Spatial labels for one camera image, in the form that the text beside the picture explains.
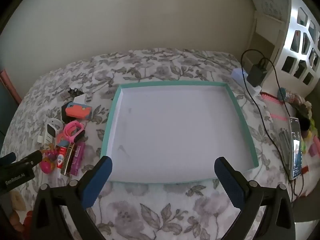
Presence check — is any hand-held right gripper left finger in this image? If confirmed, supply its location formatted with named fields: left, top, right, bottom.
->
left=29, top=156, right=113, bottom=240

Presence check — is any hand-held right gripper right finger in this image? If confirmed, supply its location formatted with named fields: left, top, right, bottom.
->
left=214, top=156, right=297, bottom=240

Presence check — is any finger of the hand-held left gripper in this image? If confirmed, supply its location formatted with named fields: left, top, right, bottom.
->
left=0, top=152, right=17, bottom=167
left=15, top=150, right=43, bottom=168

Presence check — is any pink dog toy figure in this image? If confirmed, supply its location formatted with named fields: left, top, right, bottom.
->
left=40, top=146, right=59, bottom=174

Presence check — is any red tube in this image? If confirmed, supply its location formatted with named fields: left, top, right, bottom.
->
left=56, top=146, right=68, bottom=177

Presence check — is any small white box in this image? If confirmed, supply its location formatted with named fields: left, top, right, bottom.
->
left=37, top=124, right=57, bottom=144

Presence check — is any purple packet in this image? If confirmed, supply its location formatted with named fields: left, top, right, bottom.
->
left=70, top=141, right=86, bottom=176

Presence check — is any metal harmonica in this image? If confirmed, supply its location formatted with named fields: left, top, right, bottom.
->
left=61, top=142, right=77, bottom=176

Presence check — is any white watch strap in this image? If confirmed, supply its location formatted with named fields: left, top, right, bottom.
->
left=47, top=117, right=64, bottom=132

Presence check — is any pink watch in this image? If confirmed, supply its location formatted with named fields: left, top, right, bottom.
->
left=56, top=120, right=86, bottom=144

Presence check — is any black charger plug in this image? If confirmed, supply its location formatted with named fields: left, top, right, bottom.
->
left=61, top=102, right=75, bottom=124

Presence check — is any large orange blue puzzle toy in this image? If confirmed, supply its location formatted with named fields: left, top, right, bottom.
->
left=65, top=102, right=92, bottom=120

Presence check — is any teal-rimmed white tray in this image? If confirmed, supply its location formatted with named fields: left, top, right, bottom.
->
left=100, top=81, right=259, bottom=183

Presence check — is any white charger plug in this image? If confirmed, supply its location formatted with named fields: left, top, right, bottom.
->
left=74, top=94, right=92, bottom=105

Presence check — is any dark furniture with pink edge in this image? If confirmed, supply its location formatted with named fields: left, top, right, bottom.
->
left=0, top=67, right=23, bottom=140

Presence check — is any smartphone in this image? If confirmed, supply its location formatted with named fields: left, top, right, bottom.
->
left=289, top=116, right=303, bottom=180

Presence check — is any pink comb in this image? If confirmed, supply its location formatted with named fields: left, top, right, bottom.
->
left=260, top=92, right=285, bottom=104
left=271, top=113, right=290, bottom=122

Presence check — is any pile of colourful toys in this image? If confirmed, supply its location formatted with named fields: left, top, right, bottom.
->
left=277, top=87, right=320, bottom=175

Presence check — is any white power strip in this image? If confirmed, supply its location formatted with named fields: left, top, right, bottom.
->
left=231, top=68, right=262, bottom=93

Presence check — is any black power adapter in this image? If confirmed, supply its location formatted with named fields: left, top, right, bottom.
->
left=247, top=64, right=268, bottom=87

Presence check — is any grey floral blanket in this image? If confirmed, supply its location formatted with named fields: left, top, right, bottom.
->
left=0, top=47, right=310, bottom=240

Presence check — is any white shelf unit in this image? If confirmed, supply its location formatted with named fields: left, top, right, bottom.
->
left=244, top=0, right=292, bottom=64

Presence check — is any white lattice headboard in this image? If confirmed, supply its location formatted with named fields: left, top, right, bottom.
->
left=270, top=0, right=320, bottom=98

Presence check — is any black cable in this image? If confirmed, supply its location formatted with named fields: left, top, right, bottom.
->
left=241, top=49, right=305, bottom=198

